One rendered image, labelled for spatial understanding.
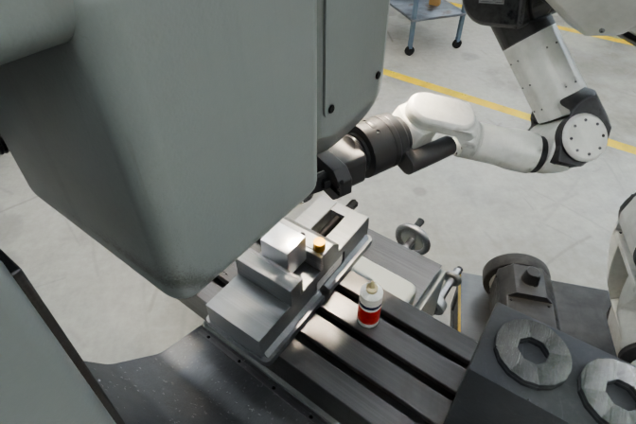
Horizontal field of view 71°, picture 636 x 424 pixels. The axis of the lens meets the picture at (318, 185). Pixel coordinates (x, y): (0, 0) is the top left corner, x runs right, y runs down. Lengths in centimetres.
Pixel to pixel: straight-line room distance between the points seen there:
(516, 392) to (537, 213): 205
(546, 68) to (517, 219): 177
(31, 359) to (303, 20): 27
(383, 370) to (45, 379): 63
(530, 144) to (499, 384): 39
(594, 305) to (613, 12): 97
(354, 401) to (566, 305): 86
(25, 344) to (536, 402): 54
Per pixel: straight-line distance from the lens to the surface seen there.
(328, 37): 43
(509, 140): 80
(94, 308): 222
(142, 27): 26
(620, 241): 117
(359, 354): 83
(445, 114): 74
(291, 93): 37
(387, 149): 68
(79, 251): 248
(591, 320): 149
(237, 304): 81
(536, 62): 85
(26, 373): 25
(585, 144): 83
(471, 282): 166
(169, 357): 92
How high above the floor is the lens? 165
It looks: 41 degrees down
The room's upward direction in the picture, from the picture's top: straight up
